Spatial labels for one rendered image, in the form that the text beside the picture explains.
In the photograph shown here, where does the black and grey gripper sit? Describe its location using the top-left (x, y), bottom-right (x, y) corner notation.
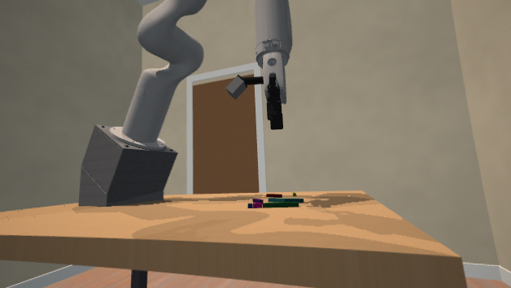
top-left (258, 52), bottom-right (288, 130)

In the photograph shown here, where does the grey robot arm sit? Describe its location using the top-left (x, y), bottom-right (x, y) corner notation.
top-left (109, 0), bottom-right (292, 150)

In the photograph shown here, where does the turquoise rod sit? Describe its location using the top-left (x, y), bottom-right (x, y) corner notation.
top-left (268, 198), bottom-right (304, 203)

